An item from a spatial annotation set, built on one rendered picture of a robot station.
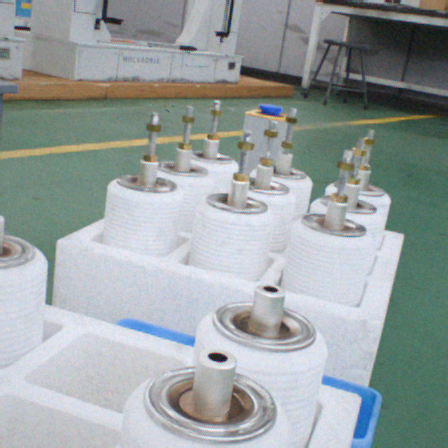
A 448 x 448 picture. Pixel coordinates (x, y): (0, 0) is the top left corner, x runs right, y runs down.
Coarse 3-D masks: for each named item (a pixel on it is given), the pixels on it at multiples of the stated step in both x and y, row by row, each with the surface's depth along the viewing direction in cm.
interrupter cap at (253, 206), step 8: (208, 200) 79; (216, 200) 80; (224, 200) 82; (248, 200) 83; (256, 200) 83; (216, 208) 78; (224, 208) 77; (232, 208) 78; (240, 208) 78; (248, 208) 79; (256, 208) 79; (264, 208) 79
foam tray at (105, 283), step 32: (96, 224) 89; (64, 256) 81; (96, 256) 80; (128, 256) 79; (384, 256) 94; (64, 288) 82; (96, 288) 81; (128, 288) 79; (160, 288) 78; (192, 288) 77; (224, 288) 75; (384, 288) 81; (160, 320) 79; (192, 320) 78; (320, 320) 73; (352, 320) 72; (352, 352) 72
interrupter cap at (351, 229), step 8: (304, 216) 79; (312, 216) 80; (320, 216) 80; (304, 224) 76; (312, 224) 76; (320, 224) 78; (344, 224) 79; (352, 224) 79; (360, 224) 79; (320, 232) 75; (328, 232) 74; (336, 232) 74; (344, 232) 75; (352, 232) 76; (360, 232) 76
